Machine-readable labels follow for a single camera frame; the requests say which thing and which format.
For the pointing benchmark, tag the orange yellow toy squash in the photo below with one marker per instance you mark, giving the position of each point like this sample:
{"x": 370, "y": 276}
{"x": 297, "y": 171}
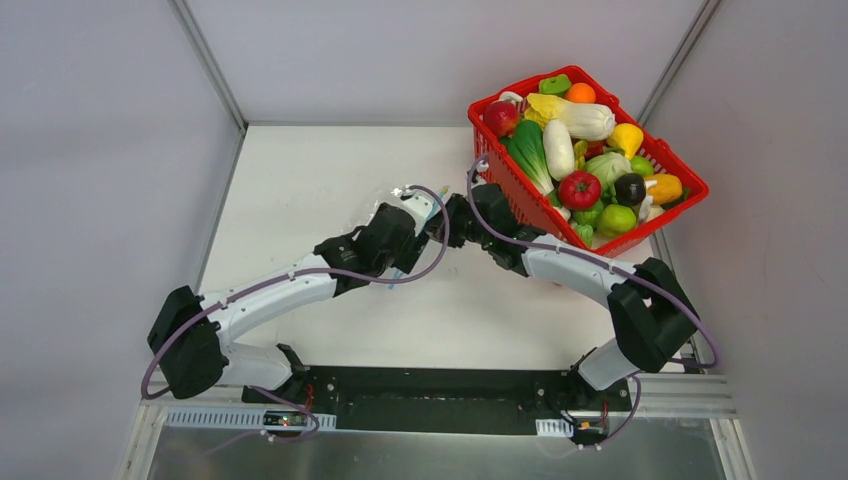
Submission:
{"x": 664, "y": 188}

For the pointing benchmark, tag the yellow toy bell pepper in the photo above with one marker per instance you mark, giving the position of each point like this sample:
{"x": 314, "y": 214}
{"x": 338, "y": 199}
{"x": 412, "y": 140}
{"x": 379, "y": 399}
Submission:
{"x": 627, "y": 138}

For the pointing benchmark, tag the orange toy orange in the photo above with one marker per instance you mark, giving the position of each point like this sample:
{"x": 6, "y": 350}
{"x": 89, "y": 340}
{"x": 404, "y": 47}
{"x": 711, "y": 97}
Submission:
{"x": 580, "y": 93}

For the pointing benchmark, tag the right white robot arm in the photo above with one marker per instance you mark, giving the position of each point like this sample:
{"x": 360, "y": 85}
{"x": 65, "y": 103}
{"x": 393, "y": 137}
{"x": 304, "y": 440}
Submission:
{"x": 651, "y": 316}

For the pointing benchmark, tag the dark purple toy mangosteen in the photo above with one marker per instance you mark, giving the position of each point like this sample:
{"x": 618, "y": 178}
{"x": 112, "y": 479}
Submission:
{"x": 629, "y": 190}

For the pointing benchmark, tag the white toy radish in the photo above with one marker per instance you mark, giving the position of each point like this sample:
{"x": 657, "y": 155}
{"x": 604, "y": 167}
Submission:
{"x": 558, "y": 149}

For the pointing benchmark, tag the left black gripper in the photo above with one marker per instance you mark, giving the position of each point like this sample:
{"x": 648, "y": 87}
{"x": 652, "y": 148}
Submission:
{"x": 411, "y": 250}

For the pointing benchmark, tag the red plastic basket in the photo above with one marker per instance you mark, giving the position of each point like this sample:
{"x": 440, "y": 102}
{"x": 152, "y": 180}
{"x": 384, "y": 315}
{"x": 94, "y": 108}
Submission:
{"x": 528, "y": 204}

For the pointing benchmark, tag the green toy apple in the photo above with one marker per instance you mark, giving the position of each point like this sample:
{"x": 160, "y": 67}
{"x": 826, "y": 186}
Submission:
{"x": 616, "y": 220}

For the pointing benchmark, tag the green toy pepper slice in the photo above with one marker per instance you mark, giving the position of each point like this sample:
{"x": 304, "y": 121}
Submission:
{"x": 556, "y": 85}

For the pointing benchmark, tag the clear zip top bag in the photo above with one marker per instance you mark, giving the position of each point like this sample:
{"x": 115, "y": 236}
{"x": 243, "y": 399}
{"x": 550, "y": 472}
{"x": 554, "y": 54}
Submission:
{"x": 393, "y": 277}

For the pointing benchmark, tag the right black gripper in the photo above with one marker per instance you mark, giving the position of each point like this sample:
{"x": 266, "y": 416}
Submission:
{"x": 463, "y": 223}

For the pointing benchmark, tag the green bok choy toy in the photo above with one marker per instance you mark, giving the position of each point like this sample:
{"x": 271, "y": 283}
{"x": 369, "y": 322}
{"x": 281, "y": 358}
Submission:
{"x": 527, "y": 151}

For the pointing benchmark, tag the yellow white napa cabbage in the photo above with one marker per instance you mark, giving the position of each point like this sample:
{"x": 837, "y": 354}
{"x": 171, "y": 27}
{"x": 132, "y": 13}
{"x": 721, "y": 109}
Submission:
{"x": 584, "y": 121}

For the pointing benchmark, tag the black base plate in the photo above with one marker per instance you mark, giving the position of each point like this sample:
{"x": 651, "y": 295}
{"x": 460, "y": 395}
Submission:
{"x": 452, "y": 401}

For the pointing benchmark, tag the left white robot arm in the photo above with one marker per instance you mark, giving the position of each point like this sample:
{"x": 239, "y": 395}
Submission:
{"x": 194, "y": 338}

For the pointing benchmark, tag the pale green toy cabbage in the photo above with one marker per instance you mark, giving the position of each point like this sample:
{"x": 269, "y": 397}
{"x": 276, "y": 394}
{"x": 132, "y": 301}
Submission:
{"x": 608, "y": 168}

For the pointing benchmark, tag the green toy bell pepper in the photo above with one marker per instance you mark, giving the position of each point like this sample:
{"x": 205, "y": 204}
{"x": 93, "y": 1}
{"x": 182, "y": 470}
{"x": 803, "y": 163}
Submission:
{"x": 584, "y": 222}

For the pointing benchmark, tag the white toy mushroom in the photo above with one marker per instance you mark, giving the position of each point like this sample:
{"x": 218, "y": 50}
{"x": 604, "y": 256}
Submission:
{"x": 511, "y": 98}

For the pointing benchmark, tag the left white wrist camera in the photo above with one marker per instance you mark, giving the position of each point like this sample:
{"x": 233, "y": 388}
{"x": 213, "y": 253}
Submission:
{"x": 420, "y": 205}

